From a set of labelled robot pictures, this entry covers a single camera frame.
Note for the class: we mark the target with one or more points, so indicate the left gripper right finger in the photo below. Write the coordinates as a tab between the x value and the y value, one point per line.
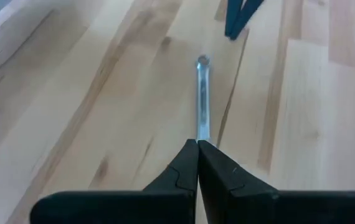
289	208

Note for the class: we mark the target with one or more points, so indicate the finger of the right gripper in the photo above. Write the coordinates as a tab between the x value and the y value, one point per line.
249	12
232	15

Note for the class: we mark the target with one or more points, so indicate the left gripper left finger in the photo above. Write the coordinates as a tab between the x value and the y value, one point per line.
118	208

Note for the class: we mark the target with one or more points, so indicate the chrome combination wrench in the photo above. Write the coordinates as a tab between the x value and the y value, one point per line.
203	99

